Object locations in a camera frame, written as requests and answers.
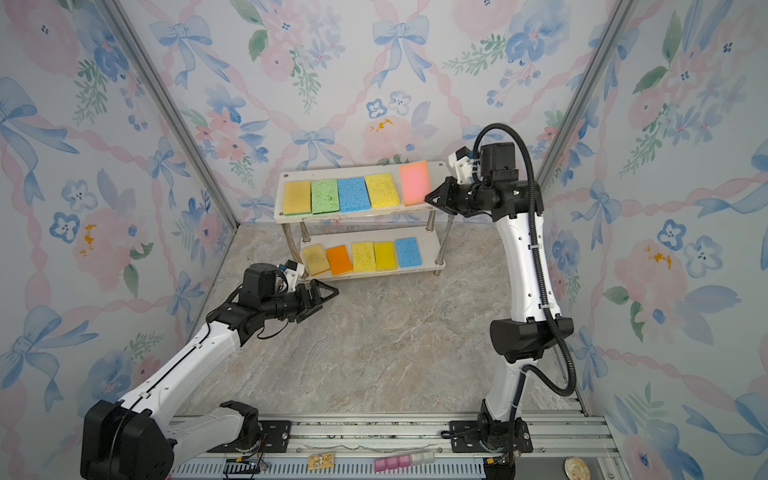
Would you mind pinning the pink sponge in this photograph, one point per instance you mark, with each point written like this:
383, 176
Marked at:
415, 182

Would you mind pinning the round patterned disc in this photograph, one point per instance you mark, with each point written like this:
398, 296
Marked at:
576, 469

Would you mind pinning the right corner metal post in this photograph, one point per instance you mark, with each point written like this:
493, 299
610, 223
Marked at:
586, 85

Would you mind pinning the pink block strip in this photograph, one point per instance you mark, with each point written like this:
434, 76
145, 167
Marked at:
403, 461

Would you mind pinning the corner metal post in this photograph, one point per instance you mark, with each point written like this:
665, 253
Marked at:
586, 85
117, 19

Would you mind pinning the white two-tier shelf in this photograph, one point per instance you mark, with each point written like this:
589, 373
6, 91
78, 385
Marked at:
388, 224

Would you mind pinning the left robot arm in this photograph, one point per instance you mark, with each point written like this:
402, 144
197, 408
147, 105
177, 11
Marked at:
134, 436

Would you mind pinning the bright yellow sponge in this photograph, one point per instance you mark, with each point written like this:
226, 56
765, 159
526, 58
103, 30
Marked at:
385, 256

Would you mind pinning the small circuit board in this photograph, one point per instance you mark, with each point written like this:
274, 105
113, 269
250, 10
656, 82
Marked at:
321, 461

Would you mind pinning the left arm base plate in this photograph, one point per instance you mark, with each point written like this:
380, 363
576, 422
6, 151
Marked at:
272, 436

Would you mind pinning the pale yellow orange-backed sponge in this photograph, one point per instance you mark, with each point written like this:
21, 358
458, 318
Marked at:
315, 259

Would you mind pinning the yellow cellulose sponge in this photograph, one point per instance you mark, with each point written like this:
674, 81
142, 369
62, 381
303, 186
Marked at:
363, 254

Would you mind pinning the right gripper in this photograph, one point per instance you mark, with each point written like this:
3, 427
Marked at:
447, 192

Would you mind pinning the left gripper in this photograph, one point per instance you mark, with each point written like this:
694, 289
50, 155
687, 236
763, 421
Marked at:
310, 306

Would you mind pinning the yellow green-backed sponge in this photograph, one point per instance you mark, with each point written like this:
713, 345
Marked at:
297, 198

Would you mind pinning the orange sponge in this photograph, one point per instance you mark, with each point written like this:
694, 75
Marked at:
339, 260

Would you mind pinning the blue sponge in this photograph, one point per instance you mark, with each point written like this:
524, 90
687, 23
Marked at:
408, 252
353, 195

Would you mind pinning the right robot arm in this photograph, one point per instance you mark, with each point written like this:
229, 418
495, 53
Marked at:
534, 326

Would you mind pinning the green sponge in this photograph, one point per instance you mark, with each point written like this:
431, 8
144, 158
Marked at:
324, 197

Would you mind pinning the left corner metal post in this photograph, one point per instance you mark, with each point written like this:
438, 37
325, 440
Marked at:
117, 19

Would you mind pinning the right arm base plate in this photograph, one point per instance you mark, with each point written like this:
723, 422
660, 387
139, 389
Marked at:
495, 438

